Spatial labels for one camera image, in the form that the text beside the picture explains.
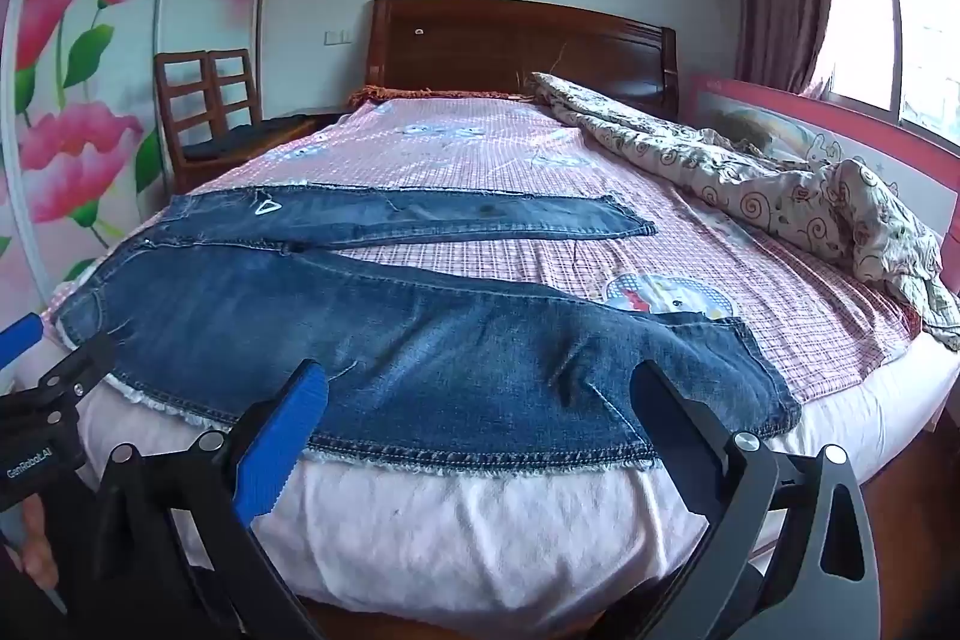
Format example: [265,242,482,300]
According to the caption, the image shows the window with frame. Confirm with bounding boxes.
[825,0,958,151]

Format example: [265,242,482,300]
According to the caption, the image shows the wooden slat-back chair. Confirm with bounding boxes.
[153,49,311,195]

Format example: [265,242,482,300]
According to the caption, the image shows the blue denim jeans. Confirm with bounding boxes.
[53,185,800,476]

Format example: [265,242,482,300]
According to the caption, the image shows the floral patterned quilt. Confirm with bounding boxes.
[530,71,958,351]

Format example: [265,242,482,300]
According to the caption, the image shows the floral sliding wardrobe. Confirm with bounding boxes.
[2,0,260,321]

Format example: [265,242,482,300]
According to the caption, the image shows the orange fringed cloth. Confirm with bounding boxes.
[347,85,537,110]

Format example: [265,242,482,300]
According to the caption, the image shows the person's left hand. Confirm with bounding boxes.
[2,494,59,591]

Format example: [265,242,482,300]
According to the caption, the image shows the wooden nightstand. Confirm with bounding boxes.
[291,106,352,133]

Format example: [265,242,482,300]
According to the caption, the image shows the dark wooden headboard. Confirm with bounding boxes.
[364,0,680,120]

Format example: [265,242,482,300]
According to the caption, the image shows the black chair cushion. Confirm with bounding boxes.
[182,115,308,161]

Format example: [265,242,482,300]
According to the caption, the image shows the pink cartoon bed rail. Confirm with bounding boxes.
[680,74,958,291]

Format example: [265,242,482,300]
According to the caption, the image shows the pink checked bed sheet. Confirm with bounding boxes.
[44,99,921,408]

